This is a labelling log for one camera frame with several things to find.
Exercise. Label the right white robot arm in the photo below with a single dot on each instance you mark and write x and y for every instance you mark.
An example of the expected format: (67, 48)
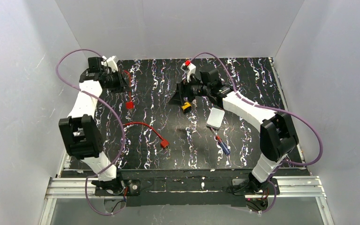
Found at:
(277, 132)

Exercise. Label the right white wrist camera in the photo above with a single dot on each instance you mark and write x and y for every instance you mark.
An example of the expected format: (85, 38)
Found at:
(189, 68)

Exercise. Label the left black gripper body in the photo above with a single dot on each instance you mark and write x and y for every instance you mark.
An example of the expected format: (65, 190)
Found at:
(123, 82)

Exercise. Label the yellow padlock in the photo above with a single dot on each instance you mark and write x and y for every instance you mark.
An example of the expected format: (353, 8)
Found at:
(186, 107)

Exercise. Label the white rectangular box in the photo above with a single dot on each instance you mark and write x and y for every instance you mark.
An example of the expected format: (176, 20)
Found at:
(215, 118)

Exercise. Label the aluminium frame rail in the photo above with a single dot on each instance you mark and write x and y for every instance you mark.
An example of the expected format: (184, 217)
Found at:
(59, 188)

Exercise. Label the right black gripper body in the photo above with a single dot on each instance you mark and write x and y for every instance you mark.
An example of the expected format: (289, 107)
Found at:
(182, 93)

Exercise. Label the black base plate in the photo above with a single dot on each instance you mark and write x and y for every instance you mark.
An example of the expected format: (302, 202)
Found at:
(193, 187)

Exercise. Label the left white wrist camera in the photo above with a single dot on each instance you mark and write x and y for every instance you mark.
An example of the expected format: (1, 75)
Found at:
(111, 62)

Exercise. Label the blue red screwdriver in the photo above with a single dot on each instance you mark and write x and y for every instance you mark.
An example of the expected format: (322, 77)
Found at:
(222, 145)

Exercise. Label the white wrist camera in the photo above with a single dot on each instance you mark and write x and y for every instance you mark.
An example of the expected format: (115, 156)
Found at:
(111, 62)
(189, 68)

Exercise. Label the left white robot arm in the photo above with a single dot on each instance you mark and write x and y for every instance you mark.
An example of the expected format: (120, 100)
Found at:
(79, 131)

